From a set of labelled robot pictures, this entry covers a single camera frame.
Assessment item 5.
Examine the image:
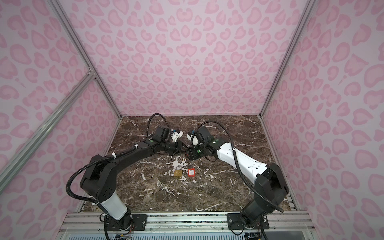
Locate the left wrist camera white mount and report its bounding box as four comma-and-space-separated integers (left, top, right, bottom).
171, 129, 184, 143

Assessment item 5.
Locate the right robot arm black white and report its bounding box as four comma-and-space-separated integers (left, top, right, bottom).
186, 127, 289, 229

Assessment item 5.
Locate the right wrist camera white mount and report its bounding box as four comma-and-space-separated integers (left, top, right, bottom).
187, 130, 200, 147

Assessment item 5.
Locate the brass padlock silver shackle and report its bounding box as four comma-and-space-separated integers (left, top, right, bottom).
174, 165, 183, 178

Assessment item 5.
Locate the left corner aluminium post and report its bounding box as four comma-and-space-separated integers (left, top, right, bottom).
47, 0, 123, 120

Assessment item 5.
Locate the corner aluminium post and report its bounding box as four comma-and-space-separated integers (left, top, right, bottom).
47, 0, 123, 120
259, 0, 319, 118

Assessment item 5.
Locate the left diagonal aluminium frame bar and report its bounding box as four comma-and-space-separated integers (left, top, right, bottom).
1, 71, 95, 193

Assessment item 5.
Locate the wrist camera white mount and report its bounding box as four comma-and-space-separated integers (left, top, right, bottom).
187, 130, 200, 147
171, 129, 184, 143

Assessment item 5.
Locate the right corner aluminium post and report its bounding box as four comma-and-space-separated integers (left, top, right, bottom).
259, 0, 319, 118

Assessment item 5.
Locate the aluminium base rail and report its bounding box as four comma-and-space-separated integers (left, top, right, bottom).
56, 211, 319, 240

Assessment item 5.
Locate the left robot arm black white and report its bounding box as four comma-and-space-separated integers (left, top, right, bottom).
80, 127, 183, 223

